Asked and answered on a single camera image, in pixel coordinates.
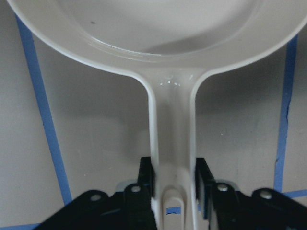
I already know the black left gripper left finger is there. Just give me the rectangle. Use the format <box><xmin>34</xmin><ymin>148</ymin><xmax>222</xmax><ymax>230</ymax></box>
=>
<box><xmin>38</xmin><ymin>157</ymin><xmax>157</xmax><ymax>230</ymax></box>

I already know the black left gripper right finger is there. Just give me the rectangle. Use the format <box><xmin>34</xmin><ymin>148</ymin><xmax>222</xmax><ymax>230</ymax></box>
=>
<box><xmin>195</xmin><ymin>158</ymin><xmax>307</xmax><ymax>230</ymax></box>

